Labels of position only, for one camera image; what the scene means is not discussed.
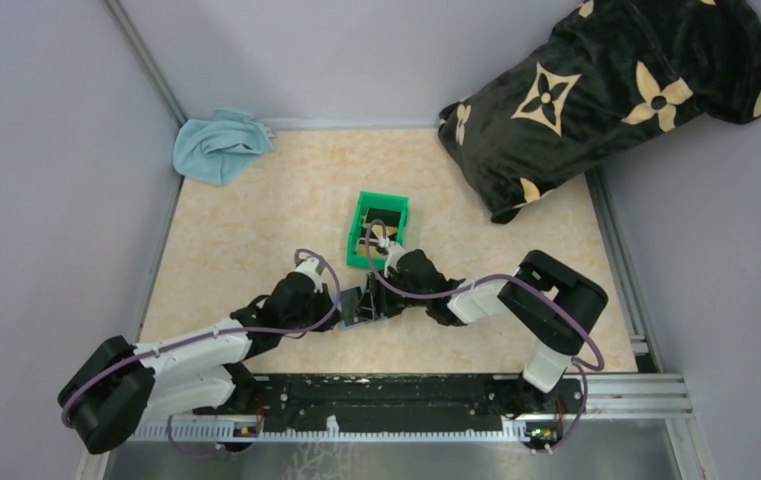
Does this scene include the beige leather card holder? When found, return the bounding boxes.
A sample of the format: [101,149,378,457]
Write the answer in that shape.
[338,287,389,330]

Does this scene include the dark grey credit card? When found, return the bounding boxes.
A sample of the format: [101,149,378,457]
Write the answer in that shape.
[362,208,401,240]

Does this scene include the green plastic bin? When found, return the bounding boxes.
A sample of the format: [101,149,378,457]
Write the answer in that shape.
[346,191,409,270]

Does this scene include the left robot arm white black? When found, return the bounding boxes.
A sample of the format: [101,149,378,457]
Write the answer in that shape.
[57,271,338,454]

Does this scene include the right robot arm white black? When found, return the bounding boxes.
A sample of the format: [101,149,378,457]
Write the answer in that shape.
[358,249,609,412]

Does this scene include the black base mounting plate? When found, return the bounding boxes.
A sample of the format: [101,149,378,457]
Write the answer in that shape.
[193,374,582,434]

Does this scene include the light blue cloth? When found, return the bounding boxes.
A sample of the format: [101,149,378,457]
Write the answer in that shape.
[172,109,276,186]

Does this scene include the black floral pillow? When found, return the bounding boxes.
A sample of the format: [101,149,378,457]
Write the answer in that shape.
[437,0,761,224]

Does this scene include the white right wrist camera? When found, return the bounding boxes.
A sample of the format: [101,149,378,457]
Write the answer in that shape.
[378,239,407,275]

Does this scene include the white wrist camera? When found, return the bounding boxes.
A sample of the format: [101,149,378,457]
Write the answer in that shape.
[378,239,407,275]
[294,256,324,288]

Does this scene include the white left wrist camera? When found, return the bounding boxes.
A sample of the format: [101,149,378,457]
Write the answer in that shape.
[294,256,324,288]

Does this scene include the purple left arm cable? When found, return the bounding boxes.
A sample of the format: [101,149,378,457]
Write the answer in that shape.
[60,248,343,458]

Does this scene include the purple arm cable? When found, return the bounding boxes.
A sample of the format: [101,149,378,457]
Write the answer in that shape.
[60,248,343,458]
[363,219,607,452]

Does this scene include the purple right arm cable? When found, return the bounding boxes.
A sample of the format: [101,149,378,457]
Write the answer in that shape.
[363,219,607,452]

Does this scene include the aluminium rail frame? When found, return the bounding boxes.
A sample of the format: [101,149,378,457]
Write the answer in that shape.
[75,374,694,444]

